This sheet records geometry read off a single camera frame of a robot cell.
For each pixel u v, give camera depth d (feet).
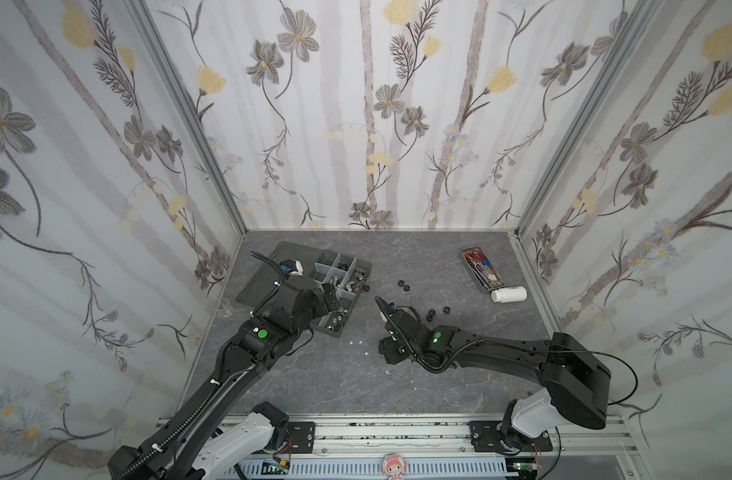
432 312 3.22
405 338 2.09
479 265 3.61
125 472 1.23
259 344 1.58
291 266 2.10
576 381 1.41
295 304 1.69
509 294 3.23
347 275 3.33
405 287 3.42
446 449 2.41
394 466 2.21
